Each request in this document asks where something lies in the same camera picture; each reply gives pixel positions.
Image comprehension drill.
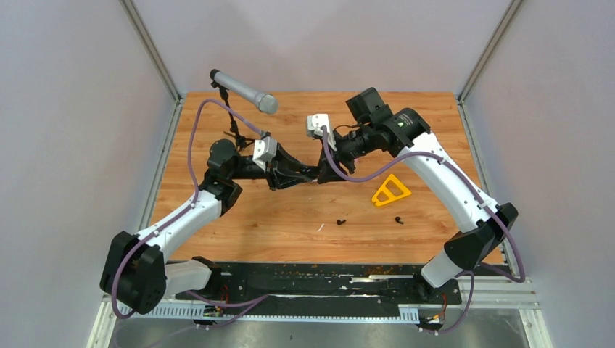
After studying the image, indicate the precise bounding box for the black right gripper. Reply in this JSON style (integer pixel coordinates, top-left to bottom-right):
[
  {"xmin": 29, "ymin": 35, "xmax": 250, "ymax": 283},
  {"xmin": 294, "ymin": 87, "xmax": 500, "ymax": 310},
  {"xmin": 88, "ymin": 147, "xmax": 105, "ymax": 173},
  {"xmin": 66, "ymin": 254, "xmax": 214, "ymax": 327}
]
[{"xmin": 316, "ymin": 124, "xmax": 375, "ymax": 184}]

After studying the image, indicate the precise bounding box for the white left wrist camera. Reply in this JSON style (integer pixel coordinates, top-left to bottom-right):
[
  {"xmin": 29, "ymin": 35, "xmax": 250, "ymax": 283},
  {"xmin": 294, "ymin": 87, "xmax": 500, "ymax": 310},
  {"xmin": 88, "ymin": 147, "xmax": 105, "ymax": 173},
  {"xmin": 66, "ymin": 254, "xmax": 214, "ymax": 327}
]
[{"xmin": 252, "ymin": 136, "xmax": 278, "ymax": 172}]

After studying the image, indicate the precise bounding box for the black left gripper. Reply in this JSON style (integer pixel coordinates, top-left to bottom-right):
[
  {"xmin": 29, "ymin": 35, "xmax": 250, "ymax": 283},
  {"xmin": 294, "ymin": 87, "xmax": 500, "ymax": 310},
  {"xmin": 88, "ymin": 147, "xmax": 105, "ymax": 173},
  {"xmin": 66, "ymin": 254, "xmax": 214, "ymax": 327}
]
[{"xmin": 230, "ymin": 143, "xmax": 313, "ymax": 192}]

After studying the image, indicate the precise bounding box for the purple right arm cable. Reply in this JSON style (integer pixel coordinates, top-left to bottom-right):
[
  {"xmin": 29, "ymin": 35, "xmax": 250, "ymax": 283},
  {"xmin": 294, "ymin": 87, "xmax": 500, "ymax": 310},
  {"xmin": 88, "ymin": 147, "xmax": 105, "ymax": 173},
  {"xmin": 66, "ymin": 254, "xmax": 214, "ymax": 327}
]
[{"xmin": 321, "ymin": 125, "xmax": 527, "ymax": 336}]

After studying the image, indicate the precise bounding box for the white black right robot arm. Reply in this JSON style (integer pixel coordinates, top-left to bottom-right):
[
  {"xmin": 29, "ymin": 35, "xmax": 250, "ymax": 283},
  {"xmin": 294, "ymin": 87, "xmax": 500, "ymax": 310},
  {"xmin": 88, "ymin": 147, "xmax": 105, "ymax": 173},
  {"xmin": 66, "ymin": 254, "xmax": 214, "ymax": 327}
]
[{"xmin": 306, "ymin": 87, "xmax": 519, "ymax": 303}]

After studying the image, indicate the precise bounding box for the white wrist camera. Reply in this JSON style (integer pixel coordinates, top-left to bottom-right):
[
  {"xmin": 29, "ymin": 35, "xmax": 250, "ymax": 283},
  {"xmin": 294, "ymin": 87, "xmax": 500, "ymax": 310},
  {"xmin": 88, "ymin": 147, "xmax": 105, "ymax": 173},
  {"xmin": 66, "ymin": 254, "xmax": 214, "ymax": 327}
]
[
  {"xmin": 305, "ymin": 113, "xmax": 337, "ymax": 150},
  {"xmin": 252, "ymin": 136, "xmax": 278, "ymax": 172}
]

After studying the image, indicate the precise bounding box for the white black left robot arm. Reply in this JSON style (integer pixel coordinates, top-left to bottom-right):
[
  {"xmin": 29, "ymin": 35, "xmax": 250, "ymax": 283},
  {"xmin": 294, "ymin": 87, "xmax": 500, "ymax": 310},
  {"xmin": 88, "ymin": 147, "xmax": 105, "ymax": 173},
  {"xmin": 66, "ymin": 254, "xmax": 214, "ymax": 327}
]
[{"xmin": 100, "ymin": 136, "xmax": 326, "ymax": 319}]

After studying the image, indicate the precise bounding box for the grey microphone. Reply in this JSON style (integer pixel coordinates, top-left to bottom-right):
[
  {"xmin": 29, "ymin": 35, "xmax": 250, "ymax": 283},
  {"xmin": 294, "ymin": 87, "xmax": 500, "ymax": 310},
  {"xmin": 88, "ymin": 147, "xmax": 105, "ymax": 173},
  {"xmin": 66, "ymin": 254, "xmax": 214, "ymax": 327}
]
[{"xmin": 210, "ymin": 69, "xmax": 279, "ymax": 115}]

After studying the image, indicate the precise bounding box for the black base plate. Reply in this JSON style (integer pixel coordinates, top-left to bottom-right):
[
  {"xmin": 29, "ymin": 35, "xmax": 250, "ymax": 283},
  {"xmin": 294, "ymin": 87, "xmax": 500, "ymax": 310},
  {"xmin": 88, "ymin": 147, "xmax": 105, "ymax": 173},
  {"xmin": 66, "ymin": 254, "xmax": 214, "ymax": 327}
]
[{"xmin": 196, "ymin": 262, "xmax": 462, "ymax": 318}]

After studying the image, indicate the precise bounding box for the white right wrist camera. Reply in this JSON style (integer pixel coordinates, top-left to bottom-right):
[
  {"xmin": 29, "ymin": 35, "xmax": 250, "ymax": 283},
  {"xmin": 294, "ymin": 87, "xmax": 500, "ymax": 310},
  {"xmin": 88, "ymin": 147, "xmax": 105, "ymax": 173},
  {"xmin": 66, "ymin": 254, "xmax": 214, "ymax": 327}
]
[{"xmin": 305, "ymin": 113, "xmax": 337, "ymax": 150}]

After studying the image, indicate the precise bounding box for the yellow triangular plastic piece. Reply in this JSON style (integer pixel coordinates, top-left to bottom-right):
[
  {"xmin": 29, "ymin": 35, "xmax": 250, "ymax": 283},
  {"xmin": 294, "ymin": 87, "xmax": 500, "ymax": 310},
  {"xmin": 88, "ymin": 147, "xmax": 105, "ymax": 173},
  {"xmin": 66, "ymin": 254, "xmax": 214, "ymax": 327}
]
[{"xmin": 371, "ymin": 174, "xmax": 412, "ymax": 207}]

